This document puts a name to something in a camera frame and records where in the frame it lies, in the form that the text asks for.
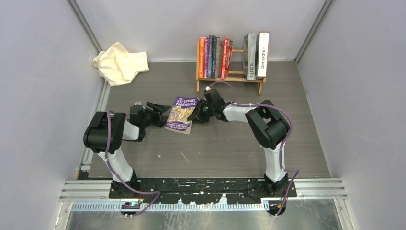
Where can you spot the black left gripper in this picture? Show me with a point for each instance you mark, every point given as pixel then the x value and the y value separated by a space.
pixel 161 120

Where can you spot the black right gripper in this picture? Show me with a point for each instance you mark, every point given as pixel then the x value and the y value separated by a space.
pixel 196 117

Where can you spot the purple yellow treehouse book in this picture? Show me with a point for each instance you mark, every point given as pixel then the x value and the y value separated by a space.
pixel 177 120

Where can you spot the grey ianra book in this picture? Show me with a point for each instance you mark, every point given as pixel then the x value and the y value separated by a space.
pixel 249 63

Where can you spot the wooden book rack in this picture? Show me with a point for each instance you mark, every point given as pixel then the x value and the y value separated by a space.
pixel 234 75

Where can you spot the purple cartoon book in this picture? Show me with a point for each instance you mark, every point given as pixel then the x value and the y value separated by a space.
pixel 205 58

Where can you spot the orange treehouse book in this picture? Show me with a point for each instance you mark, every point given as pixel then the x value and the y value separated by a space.
pixel 201 57

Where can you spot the red treehouse book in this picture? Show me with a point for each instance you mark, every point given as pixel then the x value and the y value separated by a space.
pixel 226 59

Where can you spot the floral white book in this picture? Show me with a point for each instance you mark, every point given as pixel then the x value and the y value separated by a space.
pixel 216 50

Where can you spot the white Decorate book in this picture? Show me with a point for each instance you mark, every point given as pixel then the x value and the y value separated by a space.
pixel 262 49

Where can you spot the dark blue book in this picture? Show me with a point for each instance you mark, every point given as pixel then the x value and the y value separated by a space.
pixel 210 56

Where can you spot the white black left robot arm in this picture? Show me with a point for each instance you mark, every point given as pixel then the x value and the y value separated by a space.
pixel 106 132

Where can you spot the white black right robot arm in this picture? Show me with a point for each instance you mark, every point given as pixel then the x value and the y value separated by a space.
pixel 267 123

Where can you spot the cream cloth bag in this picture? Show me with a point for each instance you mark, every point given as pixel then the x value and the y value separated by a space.
pixel 118 66

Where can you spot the black mounting base plate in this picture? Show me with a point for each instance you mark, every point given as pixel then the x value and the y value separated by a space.
pixel 206 191

